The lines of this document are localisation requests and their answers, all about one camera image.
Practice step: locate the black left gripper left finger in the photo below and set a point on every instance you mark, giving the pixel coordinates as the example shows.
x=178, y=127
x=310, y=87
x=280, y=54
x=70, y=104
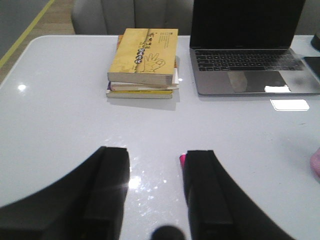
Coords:
x=85, y=204

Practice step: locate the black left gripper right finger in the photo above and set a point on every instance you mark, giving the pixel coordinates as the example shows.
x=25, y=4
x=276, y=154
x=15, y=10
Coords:
x=218, y=209

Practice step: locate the pink highlighter pen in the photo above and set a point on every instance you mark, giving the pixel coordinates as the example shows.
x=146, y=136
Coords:
x=182, y=159

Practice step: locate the pink mesh pen holder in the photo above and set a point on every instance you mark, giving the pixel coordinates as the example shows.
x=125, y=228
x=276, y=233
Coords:
x=315, y=162

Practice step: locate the bottom book in stack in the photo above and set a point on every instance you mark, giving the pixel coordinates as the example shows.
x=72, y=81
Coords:
x=140, y=94

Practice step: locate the book in stack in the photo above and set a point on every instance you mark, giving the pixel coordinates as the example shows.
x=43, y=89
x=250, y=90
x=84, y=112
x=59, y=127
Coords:
x=140, y=94
x=123, y=86

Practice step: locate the middle book in stack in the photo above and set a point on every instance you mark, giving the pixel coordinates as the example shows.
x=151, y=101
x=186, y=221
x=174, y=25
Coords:
x=123, y=86

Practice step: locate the yellow top book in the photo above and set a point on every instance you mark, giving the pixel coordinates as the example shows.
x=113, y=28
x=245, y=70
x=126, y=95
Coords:
x=145, y=56

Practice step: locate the grey laptop with black screen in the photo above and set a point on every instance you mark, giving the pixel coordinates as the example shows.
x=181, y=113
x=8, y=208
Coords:
x=243, y=47

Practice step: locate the black mouse pad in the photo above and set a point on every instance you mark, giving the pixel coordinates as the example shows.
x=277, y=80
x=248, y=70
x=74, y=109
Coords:
x=312, y=64

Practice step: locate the grey left armchair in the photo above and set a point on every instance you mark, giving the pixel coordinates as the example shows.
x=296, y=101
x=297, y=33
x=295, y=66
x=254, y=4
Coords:
x=113, y=17

